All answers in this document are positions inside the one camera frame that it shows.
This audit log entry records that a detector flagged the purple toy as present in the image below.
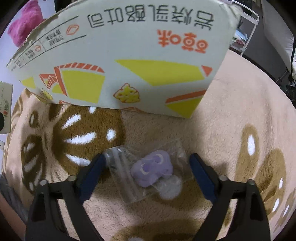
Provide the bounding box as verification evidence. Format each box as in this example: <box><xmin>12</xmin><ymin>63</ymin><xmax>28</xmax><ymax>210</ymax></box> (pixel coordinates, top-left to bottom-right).
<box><xmin>104</xmin><ymin>139</ymin><xmax>193</xmax><ymax>204</ymax></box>

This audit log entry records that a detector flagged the pink bear plush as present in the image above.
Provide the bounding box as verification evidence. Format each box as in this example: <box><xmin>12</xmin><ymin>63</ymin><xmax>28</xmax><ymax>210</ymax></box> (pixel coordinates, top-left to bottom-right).
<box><xmin>8</xmin><ymin>0</ymin><xmax>45</xmax><ymax>47</ymax></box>

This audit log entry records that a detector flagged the beige patterned fleece blanket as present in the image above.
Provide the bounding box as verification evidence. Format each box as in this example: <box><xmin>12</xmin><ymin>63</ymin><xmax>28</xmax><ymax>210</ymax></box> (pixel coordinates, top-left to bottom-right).
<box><xmin>2</xmin><ymin>51</ymin><xmax>295</xmax><ymax>240</ymax></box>

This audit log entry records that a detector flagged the printed cardboard box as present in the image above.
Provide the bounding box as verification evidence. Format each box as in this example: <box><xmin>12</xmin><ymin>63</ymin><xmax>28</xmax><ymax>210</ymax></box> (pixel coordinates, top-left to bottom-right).
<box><xmin>7</xmin><ymin>1</ymin><xmax>242</xmax><ymax>118</ymax></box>

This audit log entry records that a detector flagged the white rolling cart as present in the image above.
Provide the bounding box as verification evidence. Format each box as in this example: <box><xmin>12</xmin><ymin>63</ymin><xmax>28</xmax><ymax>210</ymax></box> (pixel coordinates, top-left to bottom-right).
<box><xmin>230</xmin><ymin>1</ymin><xmax>260</xmax><ymax>56</ymax></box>

